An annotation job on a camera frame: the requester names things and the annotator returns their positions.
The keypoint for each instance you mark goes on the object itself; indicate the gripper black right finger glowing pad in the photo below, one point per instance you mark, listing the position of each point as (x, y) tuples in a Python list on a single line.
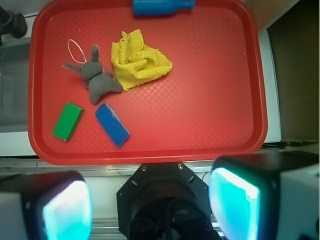
[(267, 196)]

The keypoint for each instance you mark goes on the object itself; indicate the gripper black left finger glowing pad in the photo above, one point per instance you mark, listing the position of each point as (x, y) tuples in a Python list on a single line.
[(45, 206)]

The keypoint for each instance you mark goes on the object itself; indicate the green rectangular block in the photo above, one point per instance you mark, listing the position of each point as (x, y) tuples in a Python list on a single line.
[(67, 121)]

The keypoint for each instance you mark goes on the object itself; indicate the blue rectangular block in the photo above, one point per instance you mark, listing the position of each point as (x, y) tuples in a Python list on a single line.
[(112, 125)]

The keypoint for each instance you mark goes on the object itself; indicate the red plastic tray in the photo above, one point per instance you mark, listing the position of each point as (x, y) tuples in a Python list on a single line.
[(211, 103)]

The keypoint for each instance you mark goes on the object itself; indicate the grey plush bunny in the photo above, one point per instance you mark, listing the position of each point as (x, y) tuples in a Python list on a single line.
[(96, 80)]

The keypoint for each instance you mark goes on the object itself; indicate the yellow crumpled cloth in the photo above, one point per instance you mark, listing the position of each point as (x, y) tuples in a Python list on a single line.
[(136, 63)]

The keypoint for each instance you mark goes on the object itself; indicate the black round knob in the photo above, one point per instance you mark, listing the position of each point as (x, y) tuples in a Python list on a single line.
[(12, 24)]

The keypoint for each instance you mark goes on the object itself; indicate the blue plastic bottle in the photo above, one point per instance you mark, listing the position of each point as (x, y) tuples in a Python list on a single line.
[(160, 7)]

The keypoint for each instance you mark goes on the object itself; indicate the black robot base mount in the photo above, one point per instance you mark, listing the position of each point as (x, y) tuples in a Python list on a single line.
[(165, 201)]

